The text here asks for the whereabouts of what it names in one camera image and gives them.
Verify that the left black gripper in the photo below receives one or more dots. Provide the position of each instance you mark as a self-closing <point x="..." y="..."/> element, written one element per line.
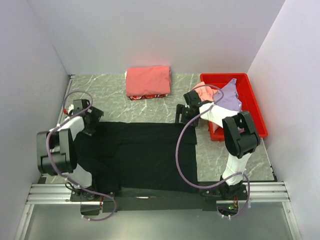
<point x="96" y="114"/>

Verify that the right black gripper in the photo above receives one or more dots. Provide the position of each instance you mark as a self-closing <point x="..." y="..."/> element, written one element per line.
<point x="181" y="109"/>

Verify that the black t shirt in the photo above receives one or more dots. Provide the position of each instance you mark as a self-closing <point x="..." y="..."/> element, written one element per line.
<point x="139" y="155"/>

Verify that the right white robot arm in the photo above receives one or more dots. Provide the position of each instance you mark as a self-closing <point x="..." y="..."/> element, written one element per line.
<point x="241" y="139"/>

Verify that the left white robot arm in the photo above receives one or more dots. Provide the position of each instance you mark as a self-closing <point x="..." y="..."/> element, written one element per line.
<point x="55" y="149"/>

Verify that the crumpled salmon t shirt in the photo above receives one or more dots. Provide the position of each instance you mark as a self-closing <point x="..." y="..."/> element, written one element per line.
<point x="205" y="93"/>

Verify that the folded pink t shirt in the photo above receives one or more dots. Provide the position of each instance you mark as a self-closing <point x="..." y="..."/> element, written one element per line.
<point x="154" y="80"/>

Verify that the crumpled lavender t shirt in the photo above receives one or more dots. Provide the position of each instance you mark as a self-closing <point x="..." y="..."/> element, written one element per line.
<point x="230" y="98"/>

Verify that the red plastic bin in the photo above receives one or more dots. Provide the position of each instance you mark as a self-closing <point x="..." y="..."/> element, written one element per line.
<point x="245" y="92"/>

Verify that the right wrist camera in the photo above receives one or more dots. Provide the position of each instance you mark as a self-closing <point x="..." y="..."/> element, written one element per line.
<point x="192" y="99"/>

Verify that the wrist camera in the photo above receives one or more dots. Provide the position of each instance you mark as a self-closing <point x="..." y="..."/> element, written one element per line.
<point x="192" y="99"/>
<point x="77" y="106"/>

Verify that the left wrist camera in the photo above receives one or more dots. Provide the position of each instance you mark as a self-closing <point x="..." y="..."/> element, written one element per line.
<point x="77" y="106"/>

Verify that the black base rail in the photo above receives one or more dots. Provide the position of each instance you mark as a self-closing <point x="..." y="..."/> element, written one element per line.
<point x="137" y="199"/>

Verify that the aluminium frame rail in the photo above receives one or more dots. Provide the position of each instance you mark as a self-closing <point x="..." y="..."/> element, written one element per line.
<point x="59" y="194"/>

